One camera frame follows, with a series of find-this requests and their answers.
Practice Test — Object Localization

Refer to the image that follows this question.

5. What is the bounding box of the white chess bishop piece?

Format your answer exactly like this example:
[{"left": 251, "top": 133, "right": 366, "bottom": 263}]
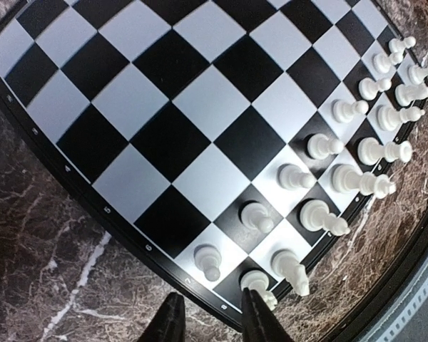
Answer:
[{"left": 299, "top": 199, "right": 350, "bottom": 236}]

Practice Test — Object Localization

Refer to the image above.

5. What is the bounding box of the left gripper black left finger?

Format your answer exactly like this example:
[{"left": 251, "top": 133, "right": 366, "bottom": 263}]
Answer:
[{"left": 137, "top": 292, "right": 185, "bottom": 342}]

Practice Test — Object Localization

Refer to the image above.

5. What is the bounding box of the white chess queen piece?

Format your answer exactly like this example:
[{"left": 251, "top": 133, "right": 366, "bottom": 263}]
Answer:
[{"left": 357, "top": 138, "right": 413, "bottom": 165}]

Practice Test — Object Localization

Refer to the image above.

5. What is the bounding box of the white chess rook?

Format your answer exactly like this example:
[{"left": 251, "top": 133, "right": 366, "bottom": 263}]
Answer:
[
  {"left": 271, "top": 249, "right": 310, "bottom": 296},
  {"left": 240, "top": 270, "right": 277, "bottom": 311}
]

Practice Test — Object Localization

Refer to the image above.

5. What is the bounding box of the white chess pawn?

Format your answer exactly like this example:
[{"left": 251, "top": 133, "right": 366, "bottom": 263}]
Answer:
[
  {"left": 372, "top": 52, "right": 404, "bottom": 73},
  {"left": 240, "top": 202, "right": 275, "bottom": 234},
  {"left": 358, "top": 78, "right": 392, "bottom": 100},
  {"left": 194, "top": 245, "right": 222, "bottom": 281},
  {"left": 388, "top": 36, "right": 416, "bottom": 53},
  {"left": 307, "top": 133, "right": 345, "bottom": 160},
  {"left": 377, "top": 105, "right": 425, "bottom": 131},
  {"left": 277, "top": 164, "right": 317, "bottom": 190},
  {"left": 332, "top": 100, "right": 369, "bottom": 123}
]

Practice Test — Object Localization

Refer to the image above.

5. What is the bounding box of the black grey chess board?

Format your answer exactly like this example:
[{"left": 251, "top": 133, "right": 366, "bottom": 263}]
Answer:
[{"left": 0, "top": 1, "right": 427, "bottom": 330}]

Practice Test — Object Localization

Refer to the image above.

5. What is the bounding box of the white chess rook corner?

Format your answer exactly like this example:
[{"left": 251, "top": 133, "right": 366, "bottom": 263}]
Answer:
[{"left": 408, "top": 65, "right": 428, "bottom": 85}]

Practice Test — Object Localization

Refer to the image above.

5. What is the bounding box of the white slotted cable duct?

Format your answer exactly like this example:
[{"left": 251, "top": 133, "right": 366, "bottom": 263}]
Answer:
[{"left": 361, "top": 265, "right": 428, "bottom": 341}]

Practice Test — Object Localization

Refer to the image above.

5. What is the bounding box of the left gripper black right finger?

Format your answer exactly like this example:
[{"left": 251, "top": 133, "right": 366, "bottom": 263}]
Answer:
[{"left": 241, "top": 288, "right": 289, "bottom": 341}]

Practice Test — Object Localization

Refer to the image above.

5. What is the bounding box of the white chess king piece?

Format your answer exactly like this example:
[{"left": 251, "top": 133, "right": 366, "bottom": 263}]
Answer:
[{"left": 332, "top": 165, "right": 397, "bottom": 199}]

